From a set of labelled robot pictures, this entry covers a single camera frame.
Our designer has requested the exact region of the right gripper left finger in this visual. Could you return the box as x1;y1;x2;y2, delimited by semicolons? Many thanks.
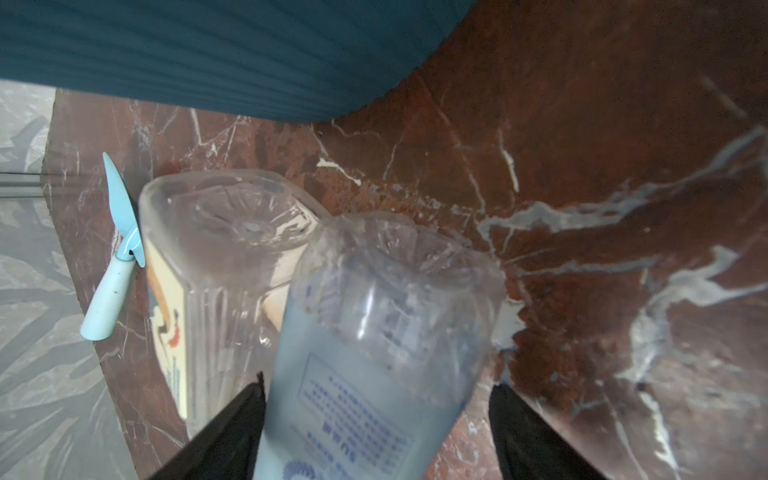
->
151;374;267;480

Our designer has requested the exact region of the clear bottle green cap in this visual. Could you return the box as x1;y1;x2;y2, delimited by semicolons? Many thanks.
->
139;170;328;436

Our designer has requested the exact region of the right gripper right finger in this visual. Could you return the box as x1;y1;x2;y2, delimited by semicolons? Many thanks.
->
488;384;605;480

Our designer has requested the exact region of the square clear bottle blue cap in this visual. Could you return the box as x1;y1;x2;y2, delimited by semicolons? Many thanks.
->
254;212;505;479

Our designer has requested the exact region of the light blue garden trowel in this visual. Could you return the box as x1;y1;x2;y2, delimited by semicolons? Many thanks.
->
80;152;146;342

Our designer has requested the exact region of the teal bin with yellow rim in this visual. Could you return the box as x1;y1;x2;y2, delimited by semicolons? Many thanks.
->
1;1;472;123

